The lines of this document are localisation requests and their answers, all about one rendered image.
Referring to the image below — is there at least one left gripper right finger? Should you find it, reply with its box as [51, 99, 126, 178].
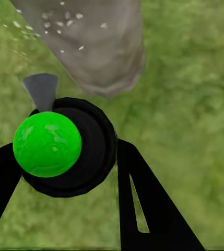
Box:
[117, 140, 205, 251]

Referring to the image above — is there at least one pesticide atomizer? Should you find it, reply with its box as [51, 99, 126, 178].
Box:
[13, 73, 118, 198]

